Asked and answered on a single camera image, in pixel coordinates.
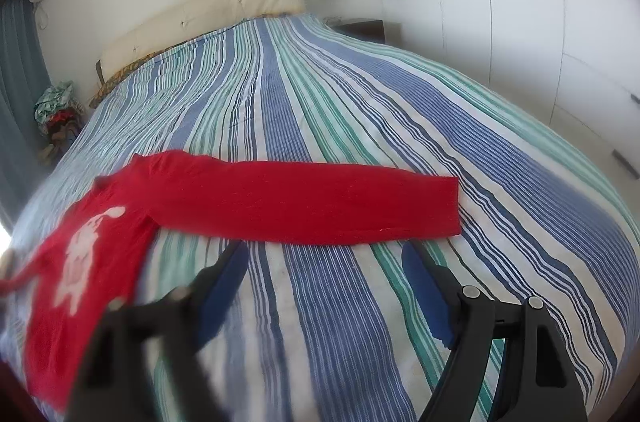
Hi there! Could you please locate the red knit sweater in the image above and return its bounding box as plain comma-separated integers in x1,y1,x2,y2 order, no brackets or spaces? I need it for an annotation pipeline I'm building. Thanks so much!
1,150,461,410

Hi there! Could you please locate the pile of colourful clothes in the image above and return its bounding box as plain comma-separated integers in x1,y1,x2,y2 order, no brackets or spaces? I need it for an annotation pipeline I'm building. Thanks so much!
34,81,84,156

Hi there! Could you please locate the striped bed cover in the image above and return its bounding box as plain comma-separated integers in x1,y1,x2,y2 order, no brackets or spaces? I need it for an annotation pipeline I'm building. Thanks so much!
11,15,639,421

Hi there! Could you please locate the yellow patterned pillow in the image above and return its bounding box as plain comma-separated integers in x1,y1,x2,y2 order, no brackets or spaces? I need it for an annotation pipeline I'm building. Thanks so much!
88,41,203,110

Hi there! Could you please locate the blue curtain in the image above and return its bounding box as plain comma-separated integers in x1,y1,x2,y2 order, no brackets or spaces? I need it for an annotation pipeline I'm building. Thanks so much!
0,0,51,231

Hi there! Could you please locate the cream padded headboard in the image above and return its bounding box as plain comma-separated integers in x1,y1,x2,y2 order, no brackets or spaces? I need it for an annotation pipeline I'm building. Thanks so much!
96,0,306,82

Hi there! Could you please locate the dark bedside table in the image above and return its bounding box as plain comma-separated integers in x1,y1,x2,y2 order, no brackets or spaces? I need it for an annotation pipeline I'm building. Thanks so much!
324,18,386,44

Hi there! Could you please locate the white wardrobe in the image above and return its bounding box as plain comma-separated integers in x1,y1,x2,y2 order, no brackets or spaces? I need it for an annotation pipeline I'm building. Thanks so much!
382,0,639,179

